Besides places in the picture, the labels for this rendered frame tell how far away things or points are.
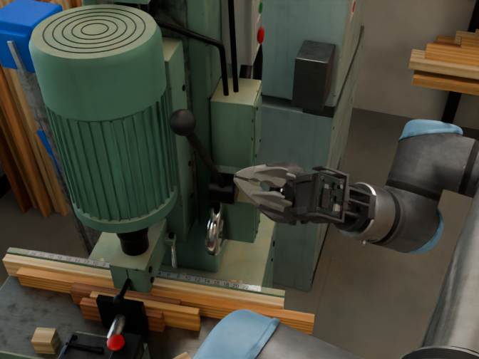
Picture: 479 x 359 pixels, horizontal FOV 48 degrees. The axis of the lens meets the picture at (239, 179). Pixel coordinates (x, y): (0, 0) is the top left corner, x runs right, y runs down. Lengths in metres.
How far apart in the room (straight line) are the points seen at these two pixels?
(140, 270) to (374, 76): 2.48
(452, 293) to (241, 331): 0.23
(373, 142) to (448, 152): 2.24
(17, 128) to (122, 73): 1.77
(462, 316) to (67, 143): 0.55
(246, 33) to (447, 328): 0.66
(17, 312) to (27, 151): 1.40
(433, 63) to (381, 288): 1.05
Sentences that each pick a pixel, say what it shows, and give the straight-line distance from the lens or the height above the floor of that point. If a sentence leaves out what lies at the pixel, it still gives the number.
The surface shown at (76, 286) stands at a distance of 1.16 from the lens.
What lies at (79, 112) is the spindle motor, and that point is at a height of 1.43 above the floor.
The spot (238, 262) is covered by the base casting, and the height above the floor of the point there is 0.80.
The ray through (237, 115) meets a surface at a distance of 0.98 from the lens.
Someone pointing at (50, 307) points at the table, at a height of 0.90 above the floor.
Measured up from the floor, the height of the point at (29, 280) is 0.92.
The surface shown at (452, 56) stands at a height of 0.63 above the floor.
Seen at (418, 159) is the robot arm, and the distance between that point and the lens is 0.90.
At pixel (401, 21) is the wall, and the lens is 3.12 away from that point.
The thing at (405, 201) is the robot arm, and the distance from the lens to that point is 0.90.
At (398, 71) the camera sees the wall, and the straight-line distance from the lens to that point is 3.25.
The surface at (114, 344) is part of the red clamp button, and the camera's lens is 0.97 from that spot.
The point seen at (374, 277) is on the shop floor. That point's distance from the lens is 2.41.
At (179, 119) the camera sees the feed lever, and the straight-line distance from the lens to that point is 0.68.
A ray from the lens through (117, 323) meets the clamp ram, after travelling 1.07.
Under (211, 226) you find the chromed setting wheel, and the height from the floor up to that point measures 1.06.
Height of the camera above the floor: 1.83
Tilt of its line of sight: 41 degrees down
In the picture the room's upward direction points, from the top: straight up
